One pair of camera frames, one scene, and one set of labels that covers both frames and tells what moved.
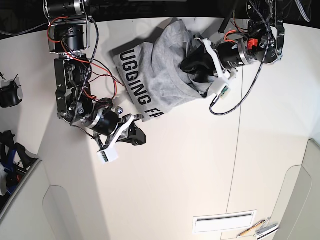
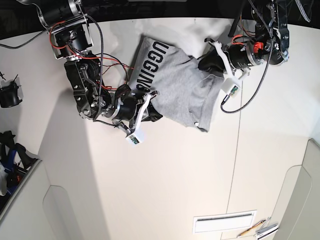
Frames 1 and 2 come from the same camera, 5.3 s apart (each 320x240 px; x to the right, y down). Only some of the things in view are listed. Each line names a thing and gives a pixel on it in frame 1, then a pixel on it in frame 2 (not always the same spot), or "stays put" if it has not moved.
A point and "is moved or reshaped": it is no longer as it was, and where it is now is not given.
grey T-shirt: [152, 73] is moved or reshaped
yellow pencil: [251, 228] stays put
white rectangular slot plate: [216, 222] stays put
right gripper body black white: [117, 126] to [136, 107]
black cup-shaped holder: [9, 95] stays put
